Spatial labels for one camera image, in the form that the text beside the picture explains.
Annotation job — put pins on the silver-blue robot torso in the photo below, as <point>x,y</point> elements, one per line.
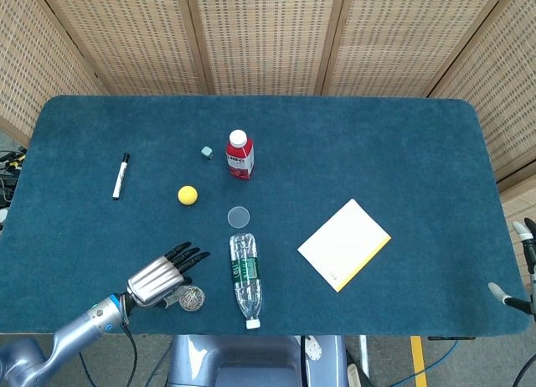
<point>251,362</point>

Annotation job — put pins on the small grey-green cube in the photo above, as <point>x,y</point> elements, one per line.
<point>207,153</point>

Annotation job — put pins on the clear round plastic lid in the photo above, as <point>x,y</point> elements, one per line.
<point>239,217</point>

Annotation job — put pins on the yellow foam ball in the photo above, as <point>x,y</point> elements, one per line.
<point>187,195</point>

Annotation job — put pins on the white power strip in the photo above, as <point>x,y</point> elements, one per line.
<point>353,376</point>

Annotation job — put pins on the black bar under table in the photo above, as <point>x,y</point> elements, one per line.
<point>452,338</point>

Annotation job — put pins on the white marker black cap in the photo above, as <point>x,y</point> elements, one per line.
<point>120,176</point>

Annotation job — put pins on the red NFC juice bottle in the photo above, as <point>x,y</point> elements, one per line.
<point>240,161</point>

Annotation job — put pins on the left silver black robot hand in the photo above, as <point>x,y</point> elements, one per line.
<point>153,280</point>

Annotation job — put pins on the woven rattan screen panel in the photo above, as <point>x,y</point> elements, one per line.
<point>268,39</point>
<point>33,68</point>
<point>502,89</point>
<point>398,39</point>
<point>134,39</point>

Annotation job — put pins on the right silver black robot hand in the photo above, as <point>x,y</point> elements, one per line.
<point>498,291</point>

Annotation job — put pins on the clear green-label water bottle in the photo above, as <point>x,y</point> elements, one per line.
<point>245,269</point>

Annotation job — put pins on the yellow floor tape strip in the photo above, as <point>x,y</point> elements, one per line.
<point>419,362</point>

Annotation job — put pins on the white table leg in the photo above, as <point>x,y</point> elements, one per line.
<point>363,353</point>

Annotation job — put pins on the blue carpet table mat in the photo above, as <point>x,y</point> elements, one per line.
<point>335,152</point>

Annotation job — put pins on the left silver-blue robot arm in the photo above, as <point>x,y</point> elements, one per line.
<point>75,328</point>

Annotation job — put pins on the white notebook yellow spine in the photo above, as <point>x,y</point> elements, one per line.
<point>343,244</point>

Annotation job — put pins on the clear round paper clip container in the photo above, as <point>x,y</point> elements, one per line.
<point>193,299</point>

